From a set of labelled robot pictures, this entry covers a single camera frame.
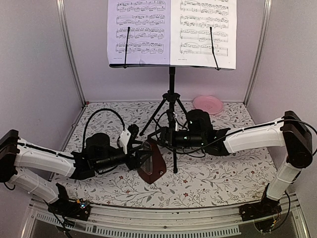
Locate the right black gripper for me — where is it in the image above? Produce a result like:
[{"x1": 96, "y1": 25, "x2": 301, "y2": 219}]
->
[{"x1": 148, "y1": 126, "x2": 205, "y2": 149}]

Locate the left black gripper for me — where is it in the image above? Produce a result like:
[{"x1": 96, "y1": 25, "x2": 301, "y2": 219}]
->
[{"x1": 95, "y1": 140, "x2": 154, "y2": 171}]

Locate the clear metronome front cover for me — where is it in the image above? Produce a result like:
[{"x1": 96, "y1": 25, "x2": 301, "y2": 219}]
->
[{"x1": 138, "y1": 141, "x2": 153, "y2": 175}]

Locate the dark red metronome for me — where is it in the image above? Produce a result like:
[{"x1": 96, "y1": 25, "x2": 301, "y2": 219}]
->
[{"x1": 137, "y1": 142, "x2": 166, "y2": 184}]

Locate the black folding tripod stand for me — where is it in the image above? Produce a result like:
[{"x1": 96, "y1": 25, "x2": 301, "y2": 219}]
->
[{"x1": 139, "y1": 66, "x2": 187, "y2": 174}]

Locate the black perforated music stand desk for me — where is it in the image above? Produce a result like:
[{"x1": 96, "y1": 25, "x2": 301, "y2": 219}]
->
[{"x1": 109, "y1": 63, "x2": 234, "y2": 71}]

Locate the purple sheet music paper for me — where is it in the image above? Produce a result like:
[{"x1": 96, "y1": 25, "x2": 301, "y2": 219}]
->
[{"x1": 107, "y1": 0, "x2": 171, "y2": 65}]

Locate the white sheet music paper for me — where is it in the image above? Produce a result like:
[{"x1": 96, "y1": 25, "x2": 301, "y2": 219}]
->
[{"x1": 170, "y1": 0, "x2": 237, "y2": 70}]

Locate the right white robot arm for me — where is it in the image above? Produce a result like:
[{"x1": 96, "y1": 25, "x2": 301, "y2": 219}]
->
[{"x1": 148, "y1": 109, "x2": 317, "y2": 216}]

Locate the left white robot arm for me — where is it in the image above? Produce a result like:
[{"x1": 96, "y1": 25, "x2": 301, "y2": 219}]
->
[{"x1": 0, "y1": 129, "x2": 153, "y2": 215}]

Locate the pink plastic plate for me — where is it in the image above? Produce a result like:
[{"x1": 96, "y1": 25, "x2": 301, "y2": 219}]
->
[{"x1": 193, "y1": 96, "x2": 223, "y2": 115}]

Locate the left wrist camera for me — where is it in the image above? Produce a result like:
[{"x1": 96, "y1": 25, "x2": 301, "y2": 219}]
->
[{"x1": 118, "y1": 124, "x2": 139, "y2": 154}]

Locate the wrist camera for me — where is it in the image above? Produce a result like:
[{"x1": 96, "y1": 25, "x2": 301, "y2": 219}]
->
[
  {"x1": 166, "y1": 109, "x2": 179, "y2": 131},
  {"x1": 118, "y1": 124, "x2": 139, "y2": 154}
]

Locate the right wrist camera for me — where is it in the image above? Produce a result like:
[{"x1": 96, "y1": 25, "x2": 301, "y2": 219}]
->
[{"x1": 166, "y1": 109, "x2": 179, "y2": 131}]

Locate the front aluminium rail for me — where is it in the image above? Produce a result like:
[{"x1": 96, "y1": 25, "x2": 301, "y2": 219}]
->
[{"x1": 21, "y1": 193, "x2": 312, "y2": 238}]

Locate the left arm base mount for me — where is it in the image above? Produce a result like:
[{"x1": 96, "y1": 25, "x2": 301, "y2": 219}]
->
[{"x1": 48, "y1": 183, "x2": 91, "y2": 221}]

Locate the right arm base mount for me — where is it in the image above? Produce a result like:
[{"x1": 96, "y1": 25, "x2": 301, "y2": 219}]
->
[{"x1": 239, "y1": 185, "x2": 282, "y2": 221}]

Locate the left aluminium frame post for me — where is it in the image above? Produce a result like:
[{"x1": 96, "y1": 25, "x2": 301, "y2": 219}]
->
[{"x1": 56, "y1": 0, "x2": 86, "y2": 107}]

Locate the aluminium frame post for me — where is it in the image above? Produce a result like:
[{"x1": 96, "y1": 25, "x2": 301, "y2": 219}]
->
[
  {"x1": 56, "y1": 0, "x2": 86, "y2": 107},
  {"x1": 243, "y1": 0, "x2": 272, "y2": 107}
]

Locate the right aluminium frame post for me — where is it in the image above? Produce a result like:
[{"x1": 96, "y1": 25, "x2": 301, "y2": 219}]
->
[{"x1": 243, "y1": 0, "x2": 272, "y2": 107}]

